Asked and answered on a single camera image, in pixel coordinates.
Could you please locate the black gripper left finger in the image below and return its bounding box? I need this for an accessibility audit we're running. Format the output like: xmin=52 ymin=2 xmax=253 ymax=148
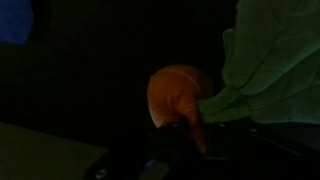
xmin=85 ymin=120 xmax=203 ymax=180

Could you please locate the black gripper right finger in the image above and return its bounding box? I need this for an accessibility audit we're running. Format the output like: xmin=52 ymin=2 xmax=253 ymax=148
xmin=203 ymin=121 xmax=320 ymax=180

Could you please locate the red plush ball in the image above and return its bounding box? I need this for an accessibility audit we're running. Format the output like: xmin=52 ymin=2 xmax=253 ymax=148
xmin=146 ymin=64 xmax=214 ymax=155

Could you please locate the green cloth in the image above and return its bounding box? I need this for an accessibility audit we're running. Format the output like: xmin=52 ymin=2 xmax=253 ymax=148
xmin=198 ymin=0 xmax=320 ymax=126

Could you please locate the blue sponge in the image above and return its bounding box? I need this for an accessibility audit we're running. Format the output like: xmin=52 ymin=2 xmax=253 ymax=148
xmin=0 ymin=0 xmax=35 ymax=46

